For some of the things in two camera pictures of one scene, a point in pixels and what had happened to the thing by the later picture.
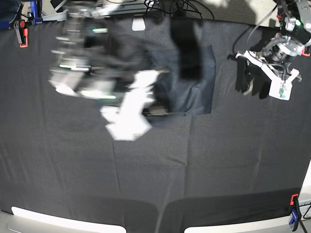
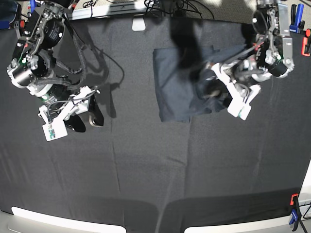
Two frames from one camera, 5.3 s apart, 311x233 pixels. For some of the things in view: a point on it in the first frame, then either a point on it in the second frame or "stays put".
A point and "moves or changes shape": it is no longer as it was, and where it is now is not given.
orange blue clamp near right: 296,210 stays put
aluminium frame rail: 100,11 stays put
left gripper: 130,118 -> 74,105
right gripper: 280,88 -> 237,91
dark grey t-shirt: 192,74 moves or changes shape
